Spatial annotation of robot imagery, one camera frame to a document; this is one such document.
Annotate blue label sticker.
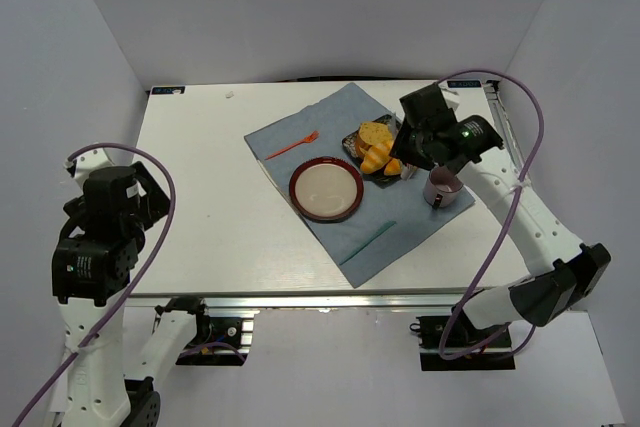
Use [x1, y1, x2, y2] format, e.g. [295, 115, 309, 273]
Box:
[447, 79, 483, 89]
[150, 86, 186, 95]

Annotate seeded bread slice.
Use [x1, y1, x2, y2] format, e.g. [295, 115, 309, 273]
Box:
[356, 122, 393, 150]

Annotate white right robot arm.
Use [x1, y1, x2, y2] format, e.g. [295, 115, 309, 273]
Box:
[391, 84, 611, 330]

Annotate blue-grey cloth placemat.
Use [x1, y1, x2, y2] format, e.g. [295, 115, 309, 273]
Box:
[245, 83, 475, 287]

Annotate teal plastic knife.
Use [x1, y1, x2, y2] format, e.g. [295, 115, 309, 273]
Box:
[338, 221, 397, 266]

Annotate striped bread roll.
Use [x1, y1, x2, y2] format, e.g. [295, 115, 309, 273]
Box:
[360, 140, 393, 174]
[384, 158, 403, 177]

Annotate metal tongs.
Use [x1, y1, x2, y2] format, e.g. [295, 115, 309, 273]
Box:
[394, 120, 416, 181]

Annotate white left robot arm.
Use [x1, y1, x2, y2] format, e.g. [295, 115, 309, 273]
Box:
[52, 144, 205, 426]

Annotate lilac mug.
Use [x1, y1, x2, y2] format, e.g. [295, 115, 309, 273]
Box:
[423, 166, 464, 209]

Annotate blue label sticker left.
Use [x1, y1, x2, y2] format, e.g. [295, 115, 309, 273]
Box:
[150, 86, 186, 95]

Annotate round red-rimmed plate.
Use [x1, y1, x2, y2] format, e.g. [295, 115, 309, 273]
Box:
[288, 157, 364, 223]

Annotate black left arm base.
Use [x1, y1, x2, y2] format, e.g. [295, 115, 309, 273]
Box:
[153, 295, 247, 366]

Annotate blue label sticker right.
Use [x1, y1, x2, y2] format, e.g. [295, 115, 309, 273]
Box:
[447, 79, 483, 89]

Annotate aluminium table edge rail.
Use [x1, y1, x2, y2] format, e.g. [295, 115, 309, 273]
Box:
[130, 291, 566, 313]

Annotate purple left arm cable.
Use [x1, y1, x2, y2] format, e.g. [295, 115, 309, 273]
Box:
[9, 142, 249, 427]

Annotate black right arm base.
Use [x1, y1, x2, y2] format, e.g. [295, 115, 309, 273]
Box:
[409, 316, 516, 372]

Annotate orange plastic fork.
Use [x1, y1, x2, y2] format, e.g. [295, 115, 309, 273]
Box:
[266, 131, 319, 160]

